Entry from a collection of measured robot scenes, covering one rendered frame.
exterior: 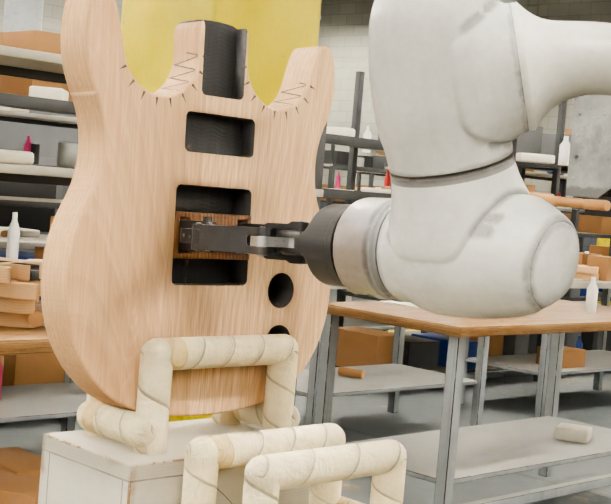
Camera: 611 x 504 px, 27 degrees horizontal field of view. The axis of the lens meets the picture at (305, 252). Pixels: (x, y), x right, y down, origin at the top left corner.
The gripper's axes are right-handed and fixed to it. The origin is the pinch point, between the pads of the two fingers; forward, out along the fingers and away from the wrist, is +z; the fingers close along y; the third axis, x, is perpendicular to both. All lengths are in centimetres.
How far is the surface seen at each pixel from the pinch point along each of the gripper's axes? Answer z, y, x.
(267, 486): -18.9, -8.6, -21.0
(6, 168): 190, 90, 12
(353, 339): 493, 551, -76
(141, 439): -2.7, -10.0, -19.4
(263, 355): -3.3, 4.6, -11.9
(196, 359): -3.3, -4.3, -12.0
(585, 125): 1, 67, 18
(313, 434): -10.5, 5.1, -18.9
